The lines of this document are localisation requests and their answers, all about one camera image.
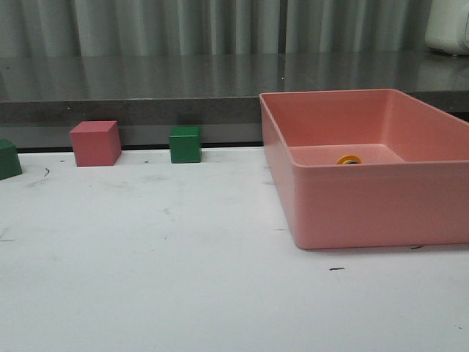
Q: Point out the yellow push button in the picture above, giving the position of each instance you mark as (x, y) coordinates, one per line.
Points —
(349, 159)

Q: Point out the green wooden cube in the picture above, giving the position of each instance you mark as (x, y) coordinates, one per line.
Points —
(185, 144)

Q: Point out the grey stone counter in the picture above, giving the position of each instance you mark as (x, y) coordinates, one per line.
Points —
(42, 99)

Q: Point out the pink wooden cube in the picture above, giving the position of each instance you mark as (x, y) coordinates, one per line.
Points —
(96, 143)

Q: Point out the pink plastic bin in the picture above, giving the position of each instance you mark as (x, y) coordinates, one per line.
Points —
(410, 189)

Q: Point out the green cube at left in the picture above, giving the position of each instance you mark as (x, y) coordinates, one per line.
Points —
(9, 162)

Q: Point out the grey curtain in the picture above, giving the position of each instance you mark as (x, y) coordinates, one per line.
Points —
(180, 28)

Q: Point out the white rice cooker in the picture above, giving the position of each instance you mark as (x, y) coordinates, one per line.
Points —
(447, 27)

